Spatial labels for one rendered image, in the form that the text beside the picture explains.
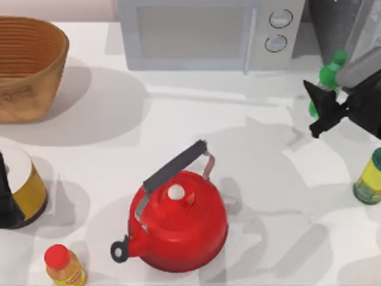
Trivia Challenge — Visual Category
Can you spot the microwave knob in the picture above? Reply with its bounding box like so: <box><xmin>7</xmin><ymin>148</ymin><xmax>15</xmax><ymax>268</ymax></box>
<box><xmin>264</xmin><ymin>33</ymin><xmax>288</xmax><ymax>54</ymax></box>
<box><xmin>268</xmin><ymin>8</ymin><xmax>294</xmax><ymax>29</ymax></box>

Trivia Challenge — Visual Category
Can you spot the yellow and white can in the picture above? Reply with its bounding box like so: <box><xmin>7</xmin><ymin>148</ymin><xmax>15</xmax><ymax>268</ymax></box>
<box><xmin>0</xmin><ymin>145</ymin><xmax>49</xmax><ymax>229</ymax></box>

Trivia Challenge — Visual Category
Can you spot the pale microwave oven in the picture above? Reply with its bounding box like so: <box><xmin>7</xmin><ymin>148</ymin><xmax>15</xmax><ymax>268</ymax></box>
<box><xmin>117</xmin><ymin>0</ymin><xmax>305</xmax><ymax>76</ymax></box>

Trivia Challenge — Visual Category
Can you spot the yellow bottle with red cap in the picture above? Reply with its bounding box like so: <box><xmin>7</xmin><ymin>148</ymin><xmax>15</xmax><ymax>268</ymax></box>
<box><xmin>44</xmin><ymin>244</ymin><xmax>88</xmax><ymax>286</ymax></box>

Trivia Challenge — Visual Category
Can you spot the green bottle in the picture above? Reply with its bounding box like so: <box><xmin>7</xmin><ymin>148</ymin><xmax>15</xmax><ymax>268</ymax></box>
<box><xmin>308</xmin><ymin>48</ymin><xmax>351</xmax><ymax>117</ymax></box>

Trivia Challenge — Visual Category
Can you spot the red kettle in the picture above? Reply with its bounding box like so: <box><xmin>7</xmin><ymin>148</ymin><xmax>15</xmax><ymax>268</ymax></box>
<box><xmin>110</xmin><ymin>139</ymin><xmax>230</xmax><ymax>273</ymax></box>

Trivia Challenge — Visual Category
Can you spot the yellow and green can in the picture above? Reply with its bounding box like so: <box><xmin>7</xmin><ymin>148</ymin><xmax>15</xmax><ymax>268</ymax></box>
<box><xmin>352</xmin><ymin>147</ymin><xmax>381</xmax><ymax>206</ymax></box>

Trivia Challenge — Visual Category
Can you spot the brown woven basket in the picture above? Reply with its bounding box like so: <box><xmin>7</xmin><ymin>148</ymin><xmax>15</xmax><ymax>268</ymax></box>
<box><xmin>0</xmin><ymin>16</ymin><xmax>70</xmax><ymax>125</ymax></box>

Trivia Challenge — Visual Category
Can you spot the microwave door handle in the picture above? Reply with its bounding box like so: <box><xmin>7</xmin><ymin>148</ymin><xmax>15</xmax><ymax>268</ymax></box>
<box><xmin>243</xmin><ymin>7</ymin><xmax>258</xmax><ymax>76</ymax></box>

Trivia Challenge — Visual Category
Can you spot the microwave oven door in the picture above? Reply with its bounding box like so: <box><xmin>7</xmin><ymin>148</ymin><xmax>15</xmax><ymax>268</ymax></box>
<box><xmin>118</xmin><ymin>0</ymin><xmax>257</xmax><ymax>72</ymax></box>

